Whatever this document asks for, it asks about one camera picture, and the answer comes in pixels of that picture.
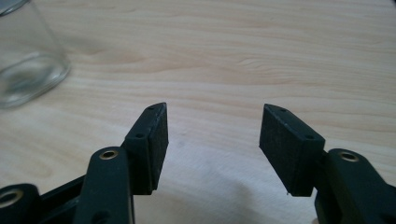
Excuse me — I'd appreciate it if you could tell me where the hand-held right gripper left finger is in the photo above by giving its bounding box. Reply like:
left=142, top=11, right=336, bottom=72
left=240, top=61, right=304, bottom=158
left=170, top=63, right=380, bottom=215
left=120, top=102, right=170, bottom=196

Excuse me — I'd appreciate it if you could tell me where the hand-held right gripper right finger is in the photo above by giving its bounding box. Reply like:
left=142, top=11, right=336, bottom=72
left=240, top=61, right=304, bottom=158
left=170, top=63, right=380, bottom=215
left=259, top=103, right=326, bottom=198

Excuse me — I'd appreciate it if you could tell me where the clear glass jar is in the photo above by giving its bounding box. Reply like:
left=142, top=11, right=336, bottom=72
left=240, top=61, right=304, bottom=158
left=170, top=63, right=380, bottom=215
left=0, top=0, right=72, bottom=110

